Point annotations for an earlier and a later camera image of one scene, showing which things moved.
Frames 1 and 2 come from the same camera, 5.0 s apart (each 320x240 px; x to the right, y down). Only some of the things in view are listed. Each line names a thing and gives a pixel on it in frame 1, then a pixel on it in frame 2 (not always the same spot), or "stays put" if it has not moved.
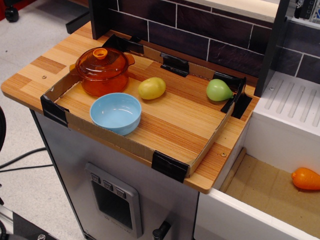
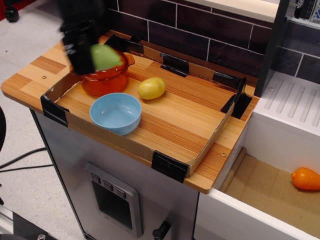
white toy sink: [254, 197] stays put
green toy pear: [217, 90] to [104, 57]
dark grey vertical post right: [274, 37] stays put
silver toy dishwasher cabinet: [115, 195] stays put
